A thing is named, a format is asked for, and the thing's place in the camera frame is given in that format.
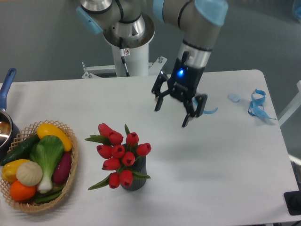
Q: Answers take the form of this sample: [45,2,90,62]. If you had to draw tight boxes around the woven wicker basket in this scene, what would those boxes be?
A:
[0,120,79,213]

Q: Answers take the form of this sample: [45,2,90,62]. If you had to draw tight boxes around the white metal base frame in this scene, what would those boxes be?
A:
[81,56,167,79]

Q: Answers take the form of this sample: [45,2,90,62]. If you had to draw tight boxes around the yellow bell pepper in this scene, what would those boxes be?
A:
[1,159,30,183]

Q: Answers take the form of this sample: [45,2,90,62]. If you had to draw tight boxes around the blue object top corner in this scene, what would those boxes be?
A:
[292,0,301,23]

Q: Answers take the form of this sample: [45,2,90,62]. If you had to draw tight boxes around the orange fruit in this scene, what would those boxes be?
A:
[10,180,36,202]

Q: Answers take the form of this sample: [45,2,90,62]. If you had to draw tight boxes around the green bok choy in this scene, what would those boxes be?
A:
[30,135,64,194]

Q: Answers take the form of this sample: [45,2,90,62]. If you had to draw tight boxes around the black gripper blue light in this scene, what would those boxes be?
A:
[151,58,208,128]

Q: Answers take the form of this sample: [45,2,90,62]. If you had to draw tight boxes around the curved light blue strip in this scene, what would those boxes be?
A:
[192,97,218,114]

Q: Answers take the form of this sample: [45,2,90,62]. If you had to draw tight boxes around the black device at edge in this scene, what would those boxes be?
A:
[284,191,301,216]

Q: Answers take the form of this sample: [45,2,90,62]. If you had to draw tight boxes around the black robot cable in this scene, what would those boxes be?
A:
[119,37,131,77]

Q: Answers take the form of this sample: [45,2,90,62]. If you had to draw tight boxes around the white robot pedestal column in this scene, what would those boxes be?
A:
[111,44,149,77]

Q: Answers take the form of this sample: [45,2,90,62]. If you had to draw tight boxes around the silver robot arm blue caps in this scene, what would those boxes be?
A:
[76,0,228,126]

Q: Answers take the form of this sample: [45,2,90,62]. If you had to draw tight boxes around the blue handled saucepan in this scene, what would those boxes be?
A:
[0,68,20,160]

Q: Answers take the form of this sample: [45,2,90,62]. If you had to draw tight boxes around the red tulip bouquet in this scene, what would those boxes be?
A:
[85,123,151,190]

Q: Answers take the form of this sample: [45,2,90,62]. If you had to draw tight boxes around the cream white garlic bulb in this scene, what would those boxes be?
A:
[16,161,43,186]

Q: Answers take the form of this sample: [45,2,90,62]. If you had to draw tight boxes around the small pale blue cap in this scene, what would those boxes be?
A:
[228,94,240,103]

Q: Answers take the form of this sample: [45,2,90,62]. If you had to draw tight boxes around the white frame bar right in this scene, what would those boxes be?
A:
[278,81,301,127]

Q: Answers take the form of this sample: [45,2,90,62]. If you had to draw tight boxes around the purple sweet potato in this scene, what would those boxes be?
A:
[53,152,71,184]

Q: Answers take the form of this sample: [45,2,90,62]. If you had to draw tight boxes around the green cucumber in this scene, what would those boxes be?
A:
[0,134,40,166]

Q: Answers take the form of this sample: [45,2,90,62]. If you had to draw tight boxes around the green bean pods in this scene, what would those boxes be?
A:
[33,186,63,204]

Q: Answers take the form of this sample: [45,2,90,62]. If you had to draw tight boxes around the tangled blue ribbon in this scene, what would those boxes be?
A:
[247,89,276,120]

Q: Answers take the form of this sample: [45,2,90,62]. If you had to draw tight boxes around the dark grey ribbed vase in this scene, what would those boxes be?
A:
[121,157,147,191]

